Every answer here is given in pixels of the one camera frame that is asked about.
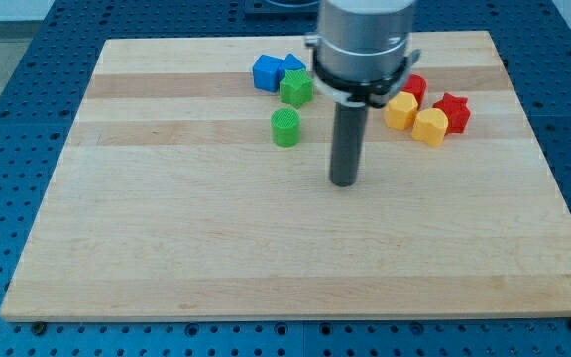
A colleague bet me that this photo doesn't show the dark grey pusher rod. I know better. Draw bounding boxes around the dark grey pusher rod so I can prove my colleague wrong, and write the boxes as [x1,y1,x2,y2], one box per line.
[329,103,368,187]

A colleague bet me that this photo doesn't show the green cylinder block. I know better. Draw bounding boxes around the green cylinder block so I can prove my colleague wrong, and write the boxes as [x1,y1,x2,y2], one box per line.
[271,108,300,148]

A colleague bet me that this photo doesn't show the red block behind arm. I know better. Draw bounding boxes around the red block behind arm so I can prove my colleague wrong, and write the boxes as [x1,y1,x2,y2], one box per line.
[402,74,428,106]

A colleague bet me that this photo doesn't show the yellow heart block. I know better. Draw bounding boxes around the yellow heart block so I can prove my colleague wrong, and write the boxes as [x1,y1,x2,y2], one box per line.
[411,108,449,147]

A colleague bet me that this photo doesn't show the wooden board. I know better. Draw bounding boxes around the wooden board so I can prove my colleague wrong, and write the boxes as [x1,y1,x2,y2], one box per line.
[0,31,571,322]

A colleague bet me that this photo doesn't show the red star block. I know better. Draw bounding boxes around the red star block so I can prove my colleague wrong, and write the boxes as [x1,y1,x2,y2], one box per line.
[432,92,471,134]

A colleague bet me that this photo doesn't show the yellow hexagon block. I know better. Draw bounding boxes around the yellow hexagon block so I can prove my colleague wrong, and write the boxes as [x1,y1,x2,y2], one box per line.
[384,91,418,131]

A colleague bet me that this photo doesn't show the blue triangular block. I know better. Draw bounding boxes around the blue triangular block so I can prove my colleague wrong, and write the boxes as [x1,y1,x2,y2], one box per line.
[279,54,306,77]

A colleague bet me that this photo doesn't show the green star block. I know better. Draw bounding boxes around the green star block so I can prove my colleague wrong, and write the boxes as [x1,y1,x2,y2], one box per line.
[280,69,314,108]

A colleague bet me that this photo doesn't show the blue cube block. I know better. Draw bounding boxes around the blue cube block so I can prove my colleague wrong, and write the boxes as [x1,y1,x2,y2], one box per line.
[252,55,283,93]

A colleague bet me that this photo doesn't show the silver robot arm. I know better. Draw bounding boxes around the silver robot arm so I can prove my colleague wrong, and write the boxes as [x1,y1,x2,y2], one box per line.
[305,0,420,108]

